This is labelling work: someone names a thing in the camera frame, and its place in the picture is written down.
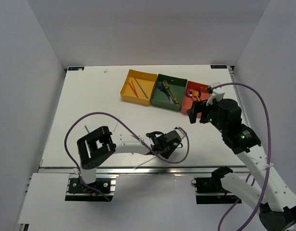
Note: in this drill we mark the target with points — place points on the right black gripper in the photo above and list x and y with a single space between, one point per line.
196 108

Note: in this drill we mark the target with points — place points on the yellow paper box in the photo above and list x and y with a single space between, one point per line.
146 80

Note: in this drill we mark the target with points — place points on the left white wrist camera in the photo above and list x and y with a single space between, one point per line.
180 132

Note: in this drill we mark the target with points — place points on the left blue table label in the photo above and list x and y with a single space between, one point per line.
75 68

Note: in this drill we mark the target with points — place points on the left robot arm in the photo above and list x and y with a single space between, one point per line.
96 147

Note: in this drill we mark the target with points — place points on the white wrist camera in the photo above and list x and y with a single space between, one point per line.
216 93
180 132

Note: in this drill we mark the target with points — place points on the gold fork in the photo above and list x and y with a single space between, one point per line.
169 90

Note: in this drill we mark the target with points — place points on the red paper box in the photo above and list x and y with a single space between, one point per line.
187 102

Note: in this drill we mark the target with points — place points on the fork with green marbled handle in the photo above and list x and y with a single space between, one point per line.
172 99

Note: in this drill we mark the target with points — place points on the orange chopstick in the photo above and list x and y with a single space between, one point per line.
134 88
131 87

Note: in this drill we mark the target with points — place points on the blue table label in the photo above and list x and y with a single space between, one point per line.
75 68
218 66

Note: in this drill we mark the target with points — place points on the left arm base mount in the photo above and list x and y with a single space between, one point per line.
102 190

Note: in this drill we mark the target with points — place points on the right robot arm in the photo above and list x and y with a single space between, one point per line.
277 210

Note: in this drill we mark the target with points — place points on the iridescent pink spoon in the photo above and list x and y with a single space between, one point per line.
189 93

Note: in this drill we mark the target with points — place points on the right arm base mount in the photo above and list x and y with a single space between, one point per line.
209 191

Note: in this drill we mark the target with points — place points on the green paper box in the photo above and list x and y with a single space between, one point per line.
177 86

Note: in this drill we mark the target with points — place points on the right blue table label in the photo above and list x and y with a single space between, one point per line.
218 66

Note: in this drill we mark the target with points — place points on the purple iridescent fork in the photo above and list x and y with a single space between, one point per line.
162 88

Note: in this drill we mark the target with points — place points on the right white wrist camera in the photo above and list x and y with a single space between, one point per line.
216 93

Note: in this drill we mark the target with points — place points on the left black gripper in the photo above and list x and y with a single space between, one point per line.
166 154

